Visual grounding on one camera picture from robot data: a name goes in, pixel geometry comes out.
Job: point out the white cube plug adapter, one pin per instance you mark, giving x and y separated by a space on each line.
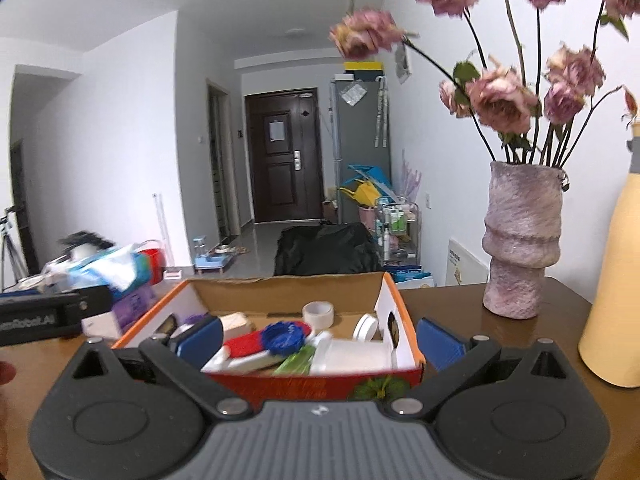
236 324

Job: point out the white board leaning on wall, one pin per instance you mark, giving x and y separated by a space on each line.
463 268

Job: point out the translucent plastic container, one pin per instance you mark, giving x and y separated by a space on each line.
351 357

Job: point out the purple tissue pack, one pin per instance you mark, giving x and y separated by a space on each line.
112 324

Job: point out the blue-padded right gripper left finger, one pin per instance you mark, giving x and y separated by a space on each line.
177 362

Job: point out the dark wooden door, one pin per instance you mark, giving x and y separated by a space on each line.
283 136

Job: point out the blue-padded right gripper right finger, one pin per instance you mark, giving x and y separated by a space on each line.
459 364

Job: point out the metal trolley with bottles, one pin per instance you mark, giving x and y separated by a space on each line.
397 232

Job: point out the blue tissue pack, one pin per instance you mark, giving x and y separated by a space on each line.
121 269

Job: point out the black bag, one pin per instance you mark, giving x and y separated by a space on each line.
326 249

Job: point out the red cardboard box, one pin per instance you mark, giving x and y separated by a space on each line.
319 338

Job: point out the small white cap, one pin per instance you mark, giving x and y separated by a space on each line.
319 315

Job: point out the blue bottle cap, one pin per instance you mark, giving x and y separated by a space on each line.
283 338

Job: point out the blue pet feeder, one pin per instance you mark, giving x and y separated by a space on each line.
208 260

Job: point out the large white ridged cap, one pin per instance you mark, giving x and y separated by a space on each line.
366 328

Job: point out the cream yellow thermos bottle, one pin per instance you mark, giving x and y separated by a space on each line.
610 342

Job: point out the red white bottle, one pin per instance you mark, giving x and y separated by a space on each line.
244 354

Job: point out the grey refrigerator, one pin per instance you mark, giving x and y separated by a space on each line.
361 135

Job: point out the red bucket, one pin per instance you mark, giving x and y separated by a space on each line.
153 249

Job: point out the pink textured vase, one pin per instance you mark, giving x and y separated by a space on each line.
522 236

